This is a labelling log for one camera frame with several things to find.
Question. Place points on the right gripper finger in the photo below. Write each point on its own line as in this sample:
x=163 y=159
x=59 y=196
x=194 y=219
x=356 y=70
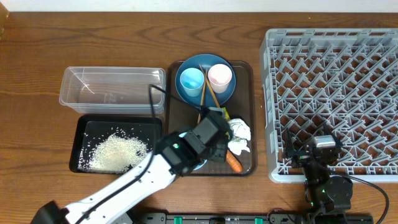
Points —
x=289 y=147
x=328 y=132

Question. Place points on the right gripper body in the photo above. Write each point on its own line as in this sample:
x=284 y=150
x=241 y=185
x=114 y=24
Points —
x=302 y=157

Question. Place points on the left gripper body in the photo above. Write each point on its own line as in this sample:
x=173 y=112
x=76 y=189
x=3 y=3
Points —
x=219 y=154

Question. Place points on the light blue bowl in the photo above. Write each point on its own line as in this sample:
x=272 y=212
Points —
x=202 y=163

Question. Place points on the white tissue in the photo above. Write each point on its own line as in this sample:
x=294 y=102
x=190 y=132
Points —
x=241 y=136

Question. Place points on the orange carrot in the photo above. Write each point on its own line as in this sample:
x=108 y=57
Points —
x=233 y=162

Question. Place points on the pile of white rice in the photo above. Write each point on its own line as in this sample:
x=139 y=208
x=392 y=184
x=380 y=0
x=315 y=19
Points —
x=114 y=152

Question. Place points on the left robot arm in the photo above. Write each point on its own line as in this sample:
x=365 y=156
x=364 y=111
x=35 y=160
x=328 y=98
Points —
x=175 y=155

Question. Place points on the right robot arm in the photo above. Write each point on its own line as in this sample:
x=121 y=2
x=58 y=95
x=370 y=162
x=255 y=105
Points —
x=329 y=195

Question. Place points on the grey dishwasher rack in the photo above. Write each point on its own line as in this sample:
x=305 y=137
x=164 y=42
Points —
x=345 y=79

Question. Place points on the yellow green snack wrapper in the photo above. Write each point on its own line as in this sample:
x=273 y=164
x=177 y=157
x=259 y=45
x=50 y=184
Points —
x=225 y=114

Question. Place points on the brown serving tray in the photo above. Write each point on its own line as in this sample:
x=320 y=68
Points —
x=240 y=105

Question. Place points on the light blue cup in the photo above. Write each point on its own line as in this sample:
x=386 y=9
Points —
x=192 y=81

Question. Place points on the pink cup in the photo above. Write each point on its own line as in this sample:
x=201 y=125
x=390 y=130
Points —
x=219 y=77

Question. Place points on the left wooden chopstick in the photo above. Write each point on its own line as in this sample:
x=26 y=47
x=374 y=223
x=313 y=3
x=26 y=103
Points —
x=203 y=91

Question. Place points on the wooden chopstick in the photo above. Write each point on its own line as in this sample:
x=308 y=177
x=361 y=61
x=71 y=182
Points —
x=203 y=91
x=210 y=88

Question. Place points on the right wooden chopstick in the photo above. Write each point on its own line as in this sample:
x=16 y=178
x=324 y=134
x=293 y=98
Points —
x=210 y=88

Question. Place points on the dark blue plate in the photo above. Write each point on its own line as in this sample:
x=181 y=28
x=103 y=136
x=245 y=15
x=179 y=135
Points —
x=206 y=61

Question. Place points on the black plastic tray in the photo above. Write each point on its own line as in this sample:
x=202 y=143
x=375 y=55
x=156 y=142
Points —
x=146 y=129

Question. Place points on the clear plastic bin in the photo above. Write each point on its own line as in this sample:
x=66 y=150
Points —
x=113 y=90

